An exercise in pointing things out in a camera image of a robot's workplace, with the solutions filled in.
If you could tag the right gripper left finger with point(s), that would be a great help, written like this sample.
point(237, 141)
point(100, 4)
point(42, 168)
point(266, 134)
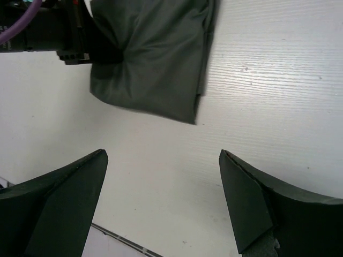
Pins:
point(51, 215)

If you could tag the dark grey t-shirt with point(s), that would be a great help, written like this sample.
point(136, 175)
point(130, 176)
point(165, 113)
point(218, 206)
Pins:
point(166, 47)

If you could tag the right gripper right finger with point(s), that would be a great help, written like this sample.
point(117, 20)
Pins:
point(273, 218)

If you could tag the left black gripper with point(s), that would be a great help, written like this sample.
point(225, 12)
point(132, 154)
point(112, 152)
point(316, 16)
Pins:
point(66, 28)

